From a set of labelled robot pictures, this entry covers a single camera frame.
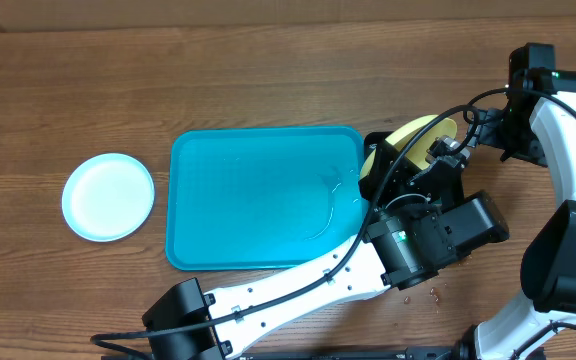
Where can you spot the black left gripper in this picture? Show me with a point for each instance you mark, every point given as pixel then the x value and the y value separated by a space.
pixel 382 177

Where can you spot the light blue plate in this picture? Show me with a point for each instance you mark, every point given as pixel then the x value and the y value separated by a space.
pixel 108 197

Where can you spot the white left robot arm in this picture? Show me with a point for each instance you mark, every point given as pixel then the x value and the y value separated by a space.
pixel 407 240

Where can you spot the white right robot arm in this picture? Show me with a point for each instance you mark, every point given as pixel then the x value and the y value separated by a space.
pixel 546 303

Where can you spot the black tray with water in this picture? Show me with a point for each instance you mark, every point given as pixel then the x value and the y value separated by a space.
pixel 370 145

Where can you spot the teal plastic tray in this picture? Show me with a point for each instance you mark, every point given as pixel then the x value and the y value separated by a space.
pixel 262 198

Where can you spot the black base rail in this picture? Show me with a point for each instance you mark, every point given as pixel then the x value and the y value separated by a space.
pixel 410 353

